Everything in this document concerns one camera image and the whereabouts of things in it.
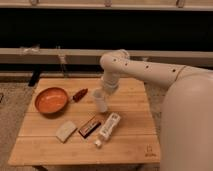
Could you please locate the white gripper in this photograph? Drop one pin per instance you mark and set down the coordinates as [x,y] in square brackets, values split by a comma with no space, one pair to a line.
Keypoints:
[108,88]

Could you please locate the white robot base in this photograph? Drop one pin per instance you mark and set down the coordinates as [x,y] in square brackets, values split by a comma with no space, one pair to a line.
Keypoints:
[187,125]

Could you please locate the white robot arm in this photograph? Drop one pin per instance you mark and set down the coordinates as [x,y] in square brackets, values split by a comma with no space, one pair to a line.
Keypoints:
[118,62]

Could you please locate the white toothpaste tube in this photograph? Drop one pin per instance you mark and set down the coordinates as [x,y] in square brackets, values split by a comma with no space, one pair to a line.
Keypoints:
[106,130]

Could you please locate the brown chocolate bar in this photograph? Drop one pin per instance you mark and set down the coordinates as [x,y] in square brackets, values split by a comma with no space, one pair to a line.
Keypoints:
[89,127]

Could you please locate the orange frying pan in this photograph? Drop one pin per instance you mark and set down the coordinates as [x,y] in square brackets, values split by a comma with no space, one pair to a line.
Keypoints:
[55,99]

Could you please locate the wooden table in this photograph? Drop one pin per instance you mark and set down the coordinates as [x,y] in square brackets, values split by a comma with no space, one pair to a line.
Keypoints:
[68,138]

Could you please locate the white sponge block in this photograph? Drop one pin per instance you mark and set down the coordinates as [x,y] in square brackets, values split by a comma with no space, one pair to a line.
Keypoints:
[65,130]

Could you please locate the grey metal rail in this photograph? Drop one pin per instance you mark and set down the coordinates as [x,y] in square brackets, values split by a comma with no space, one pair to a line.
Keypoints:
[91,56]

